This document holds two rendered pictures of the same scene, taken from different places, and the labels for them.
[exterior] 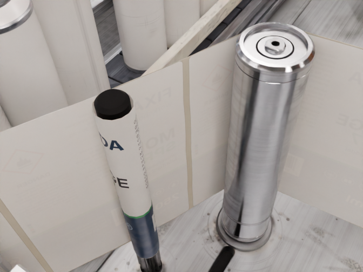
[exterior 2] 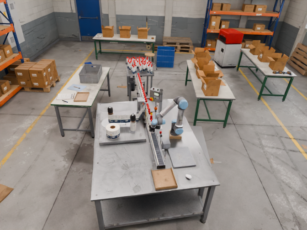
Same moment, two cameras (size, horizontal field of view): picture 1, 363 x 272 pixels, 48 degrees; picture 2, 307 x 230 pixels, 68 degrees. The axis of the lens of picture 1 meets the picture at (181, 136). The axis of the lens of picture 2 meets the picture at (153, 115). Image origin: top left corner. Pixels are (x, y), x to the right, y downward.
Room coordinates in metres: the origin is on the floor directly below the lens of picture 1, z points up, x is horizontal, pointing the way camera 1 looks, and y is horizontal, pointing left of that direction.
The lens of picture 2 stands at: (2.35, -2.04, 2.98)
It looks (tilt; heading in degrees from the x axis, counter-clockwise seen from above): 33 degrees down; 133
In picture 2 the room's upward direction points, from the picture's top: 2 degrees clockwise
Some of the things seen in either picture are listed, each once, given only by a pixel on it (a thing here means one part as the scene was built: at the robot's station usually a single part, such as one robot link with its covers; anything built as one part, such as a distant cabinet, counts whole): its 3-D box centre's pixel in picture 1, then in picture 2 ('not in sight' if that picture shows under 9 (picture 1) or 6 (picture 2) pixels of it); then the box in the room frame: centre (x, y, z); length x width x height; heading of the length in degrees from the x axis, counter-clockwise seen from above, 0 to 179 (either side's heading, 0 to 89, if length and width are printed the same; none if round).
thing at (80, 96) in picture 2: not in sight; (82, 96); (-1.28, -0.19, 0.82); 0.34 x 0.24 x 0.03; 138
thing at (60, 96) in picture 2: not in sight; (65, 97); (-1.49, -0.43, 0.81); 0.38 x 0.36 x 0.02; 133
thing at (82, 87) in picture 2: not in sight; (76, 87); (-1.72, -0.05, 0.81); 0.32 x 0.24 x 0.01; 28
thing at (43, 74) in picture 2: not in sight; (31, 74); (-4.16, -0.11, 0.32); 1.20 x 0.83 x 0.64; 42
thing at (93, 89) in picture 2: not in sight; (87, 98); (-1.82, 0.21, 0.40); 1.90 x 0.75 x 0.80; 133
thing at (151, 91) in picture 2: not in sight; (156, 95); (0.34, 0.16, 1.38); 0.17 x 0.10 x 0.19; 19
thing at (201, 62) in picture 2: not in sight; (203, 68); (-0.34, 2.53, 0.97); 0.45 x 0.38 x 0.37; 46
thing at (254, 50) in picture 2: not in sight; (257, 47); (-0.21, 5.33, 0.97); 0.51 x 0.36 x 0.37; 46
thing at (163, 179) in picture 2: not in sight; (163, 177); (1.19, -0.56, 0.85); 0.30 x 0.26 x 0.04; 144
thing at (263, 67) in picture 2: not in sight; (260, 72); (0.25, 4.92, 0.39); 2.20 x 0.80 x 0.78; 133
